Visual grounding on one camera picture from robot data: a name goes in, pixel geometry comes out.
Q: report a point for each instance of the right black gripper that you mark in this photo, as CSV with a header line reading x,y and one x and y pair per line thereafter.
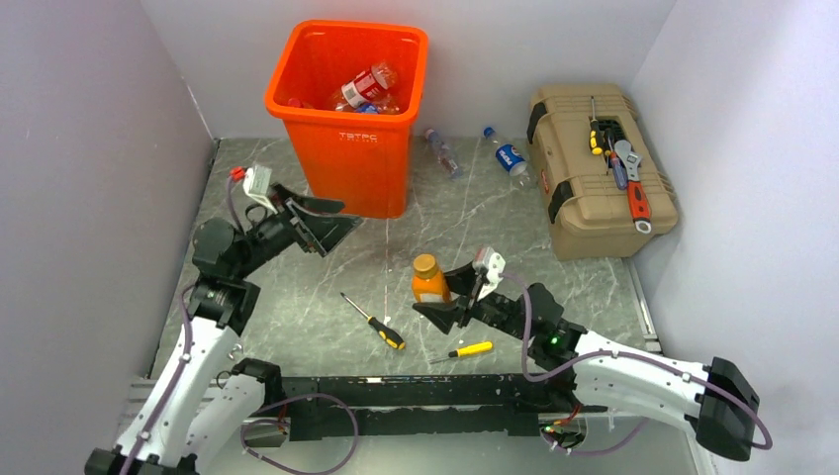
x,y
462,281

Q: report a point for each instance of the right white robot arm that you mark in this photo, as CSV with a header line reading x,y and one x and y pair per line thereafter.
x,y
714,403

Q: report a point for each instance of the Pepsi bottle near toolbox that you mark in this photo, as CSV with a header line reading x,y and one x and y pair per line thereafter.
x,y
509,158

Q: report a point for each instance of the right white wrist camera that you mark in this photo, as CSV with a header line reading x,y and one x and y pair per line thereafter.
x,y
488,266

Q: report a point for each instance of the blue red screwdriver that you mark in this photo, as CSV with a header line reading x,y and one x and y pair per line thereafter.
x,y
614,162

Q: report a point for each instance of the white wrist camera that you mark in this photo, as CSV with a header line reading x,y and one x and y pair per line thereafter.
x,y
256,184
488,266

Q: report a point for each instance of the small orange juice bottle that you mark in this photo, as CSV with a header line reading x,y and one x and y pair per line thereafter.
x,y
298,103

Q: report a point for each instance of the orange plastic bin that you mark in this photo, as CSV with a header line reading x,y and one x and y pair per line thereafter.
x,y
363,160

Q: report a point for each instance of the small yellow screwdriver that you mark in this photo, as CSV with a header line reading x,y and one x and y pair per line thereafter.
x,y
465,351

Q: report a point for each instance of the black yellow screwdriver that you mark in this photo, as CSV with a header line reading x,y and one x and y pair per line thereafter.
x,y
387,334

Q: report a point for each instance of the small silver wrench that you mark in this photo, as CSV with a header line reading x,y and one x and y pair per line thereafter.
x,y
236,353

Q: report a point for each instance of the yellow screwdriver on toolbox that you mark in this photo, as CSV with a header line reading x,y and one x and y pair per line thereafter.
x,y
596,142

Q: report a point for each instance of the crushed clear bottle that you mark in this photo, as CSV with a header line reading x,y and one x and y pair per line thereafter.
x,y
444,154

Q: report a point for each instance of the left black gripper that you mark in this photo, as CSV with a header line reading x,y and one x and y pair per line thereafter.
x,y
329,231

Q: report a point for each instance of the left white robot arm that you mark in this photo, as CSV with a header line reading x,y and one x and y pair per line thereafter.
x,y
176,431

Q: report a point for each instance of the orange bottle blue cap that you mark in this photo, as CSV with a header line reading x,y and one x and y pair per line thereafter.
x,y
429,284

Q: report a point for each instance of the black base frame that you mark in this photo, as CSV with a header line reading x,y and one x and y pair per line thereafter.
x,y
319,407

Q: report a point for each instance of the red label water bottle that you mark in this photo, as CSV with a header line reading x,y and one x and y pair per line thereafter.
x,y
372,86

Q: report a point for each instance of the tan plastic toolbox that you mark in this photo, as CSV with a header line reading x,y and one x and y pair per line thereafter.
x,y
587,215

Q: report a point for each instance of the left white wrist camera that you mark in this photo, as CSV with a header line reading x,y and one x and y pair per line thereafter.
x,y
256,184

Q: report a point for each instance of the orange adjustable wrench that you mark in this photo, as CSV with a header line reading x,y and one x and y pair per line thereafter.
x,y
637,201

